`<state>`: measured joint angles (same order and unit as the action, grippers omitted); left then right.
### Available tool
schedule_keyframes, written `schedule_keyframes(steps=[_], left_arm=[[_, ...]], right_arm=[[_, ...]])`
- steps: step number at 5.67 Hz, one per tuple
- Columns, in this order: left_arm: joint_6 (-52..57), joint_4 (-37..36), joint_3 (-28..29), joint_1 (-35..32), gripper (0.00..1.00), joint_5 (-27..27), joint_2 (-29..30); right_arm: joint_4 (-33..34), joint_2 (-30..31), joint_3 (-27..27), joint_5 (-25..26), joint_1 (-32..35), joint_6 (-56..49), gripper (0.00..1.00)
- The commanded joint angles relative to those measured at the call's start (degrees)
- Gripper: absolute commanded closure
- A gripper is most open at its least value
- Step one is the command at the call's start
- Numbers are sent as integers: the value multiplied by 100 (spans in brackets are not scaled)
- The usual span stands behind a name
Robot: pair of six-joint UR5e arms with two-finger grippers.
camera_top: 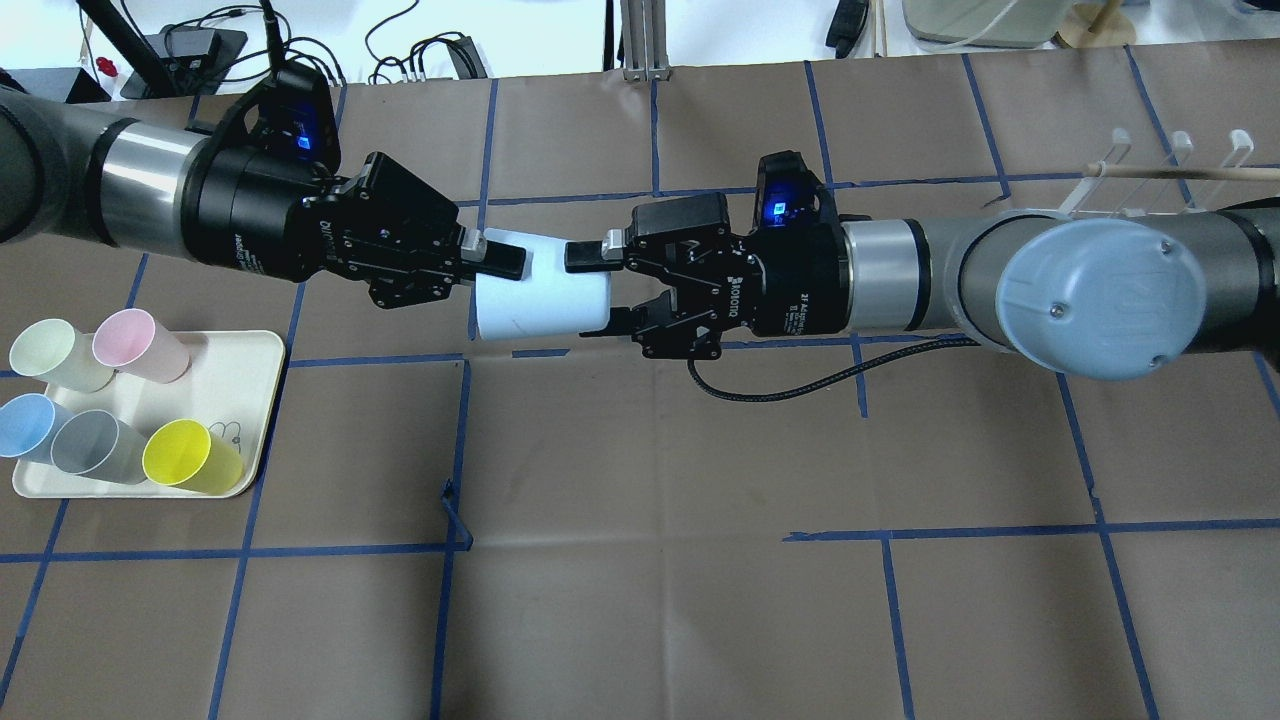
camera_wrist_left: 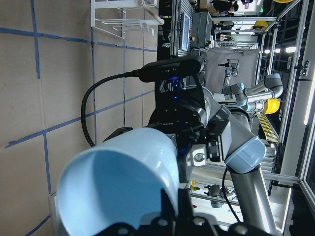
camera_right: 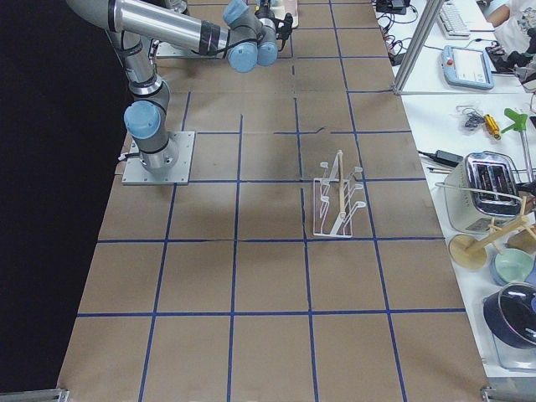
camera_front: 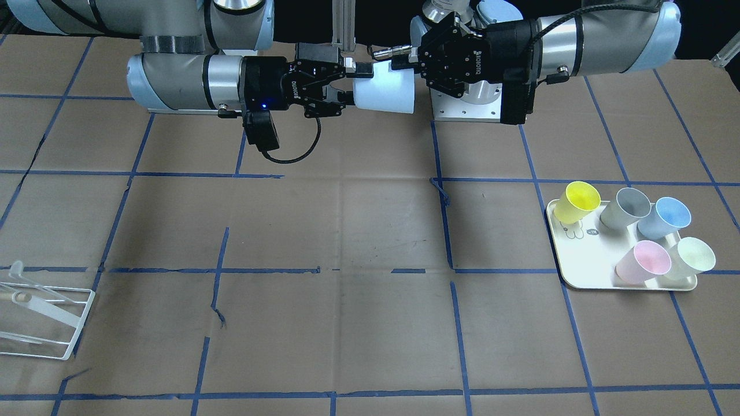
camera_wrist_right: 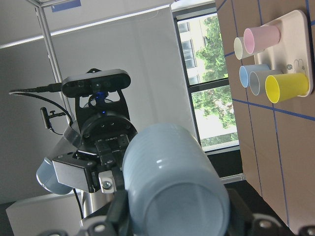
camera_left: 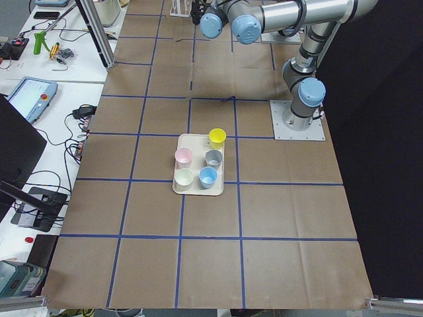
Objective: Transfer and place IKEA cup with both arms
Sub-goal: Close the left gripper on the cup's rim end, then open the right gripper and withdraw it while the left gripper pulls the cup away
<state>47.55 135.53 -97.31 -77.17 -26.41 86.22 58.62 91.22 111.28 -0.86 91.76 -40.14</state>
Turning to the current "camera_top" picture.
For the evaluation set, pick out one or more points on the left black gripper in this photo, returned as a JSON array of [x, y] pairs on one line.
[[252, 214]]

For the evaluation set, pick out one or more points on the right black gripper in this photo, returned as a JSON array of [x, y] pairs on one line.
[[797, 283]]

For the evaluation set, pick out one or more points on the light blue plastic cup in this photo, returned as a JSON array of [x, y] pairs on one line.
[[547, 301]]

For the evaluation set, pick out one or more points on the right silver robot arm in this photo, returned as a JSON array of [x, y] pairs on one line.
[[1110, 298]]

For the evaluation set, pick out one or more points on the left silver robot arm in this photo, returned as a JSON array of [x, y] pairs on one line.
[[83, 173]]

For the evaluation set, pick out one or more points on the yellow plastic cup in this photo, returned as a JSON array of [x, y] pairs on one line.
[[185, 454]]

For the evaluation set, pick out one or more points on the pink plastic cup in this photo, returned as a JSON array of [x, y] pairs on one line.
[[131, 341]]

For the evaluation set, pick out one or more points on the grey plastic cup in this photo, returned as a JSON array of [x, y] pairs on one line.
[[97, 445]]

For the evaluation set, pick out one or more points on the pale green plastic cup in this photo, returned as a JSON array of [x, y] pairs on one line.
[[55, 352]]

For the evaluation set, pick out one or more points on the cream plastic tray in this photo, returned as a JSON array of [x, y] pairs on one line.
[[230, 386]]

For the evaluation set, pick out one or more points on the black power adapter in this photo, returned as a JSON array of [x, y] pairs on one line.
[[846, 26]]

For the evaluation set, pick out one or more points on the beige plastic bin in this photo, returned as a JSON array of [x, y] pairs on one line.
[[1005, 24]]

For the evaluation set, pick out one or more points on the wooden mug tree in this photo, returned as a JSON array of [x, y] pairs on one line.
[[1095, 25]]

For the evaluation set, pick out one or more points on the aluminium frame post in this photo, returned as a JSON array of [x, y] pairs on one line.
[[643, 40]]

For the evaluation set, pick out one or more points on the white wire cup rack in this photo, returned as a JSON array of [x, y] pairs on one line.
[[1113, 187]]

